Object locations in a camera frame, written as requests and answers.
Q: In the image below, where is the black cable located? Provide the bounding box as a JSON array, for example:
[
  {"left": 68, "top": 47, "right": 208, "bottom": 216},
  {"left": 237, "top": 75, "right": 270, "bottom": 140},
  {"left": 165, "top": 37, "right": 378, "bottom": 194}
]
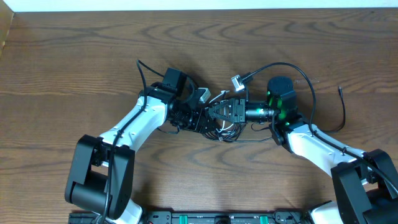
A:
[{"left": 157, "top": 86, "right": 346, "bottom": 144}]

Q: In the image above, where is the white cable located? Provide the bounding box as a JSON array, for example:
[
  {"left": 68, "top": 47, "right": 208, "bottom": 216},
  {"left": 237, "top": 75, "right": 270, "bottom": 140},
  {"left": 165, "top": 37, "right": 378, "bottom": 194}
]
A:
[{"left": 208, "top": 90, "right": 234, "bottom": 134}]

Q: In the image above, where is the clear tape strip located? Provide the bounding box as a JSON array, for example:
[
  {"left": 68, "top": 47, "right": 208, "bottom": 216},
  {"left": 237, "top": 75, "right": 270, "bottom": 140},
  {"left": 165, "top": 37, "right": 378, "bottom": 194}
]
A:
[{"left": 294, "top": 79, "right": 320, "bottom": 85}]

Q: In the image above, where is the right camera cable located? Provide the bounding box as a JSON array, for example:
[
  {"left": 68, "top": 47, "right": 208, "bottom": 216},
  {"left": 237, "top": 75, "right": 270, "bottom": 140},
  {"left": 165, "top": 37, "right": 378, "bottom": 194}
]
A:
[{"left": 241, "top": 62, "right": 398, "bottom": 194}]

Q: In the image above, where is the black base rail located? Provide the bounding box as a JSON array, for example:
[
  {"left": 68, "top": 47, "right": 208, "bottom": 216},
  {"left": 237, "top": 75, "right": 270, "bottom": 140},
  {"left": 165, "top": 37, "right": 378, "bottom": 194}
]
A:
[{"left": 68, "top": 210, "right": 312, "bottom": 224}]

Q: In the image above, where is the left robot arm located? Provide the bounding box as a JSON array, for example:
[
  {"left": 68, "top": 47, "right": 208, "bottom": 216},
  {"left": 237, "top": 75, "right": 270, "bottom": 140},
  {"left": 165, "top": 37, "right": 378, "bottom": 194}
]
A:
[{"left": 65, "top": 82, "right": 210, "bottom": 223}]

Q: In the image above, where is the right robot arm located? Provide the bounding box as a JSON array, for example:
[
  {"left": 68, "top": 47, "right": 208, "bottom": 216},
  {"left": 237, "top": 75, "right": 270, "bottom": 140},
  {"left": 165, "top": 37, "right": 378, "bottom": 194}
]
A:
[{"left": 208, "top": 77, "right": 397, "bottom": 223}]

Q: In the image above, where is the camera cable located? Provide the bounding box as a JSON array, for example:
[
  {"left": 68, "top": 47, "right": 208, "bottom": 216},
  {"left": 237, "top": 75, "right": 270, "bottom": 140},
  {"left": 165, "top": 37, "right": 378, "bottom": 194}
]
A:
[
  {"left": 96, "top": 58, "right": 165, "bottom": 224},
  {"left": 241, "top": 62, "right": 398, "bottom": 194}
]

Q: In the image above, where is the left camera cable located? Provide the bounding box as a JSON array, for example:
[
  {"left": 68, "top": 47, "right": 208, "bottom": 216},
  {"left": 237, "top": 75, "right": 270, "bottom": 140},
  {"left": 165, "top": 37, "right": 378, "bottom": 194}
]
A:
[{"left": 96, "top": 58, "right": 165, "bottom": 224}]

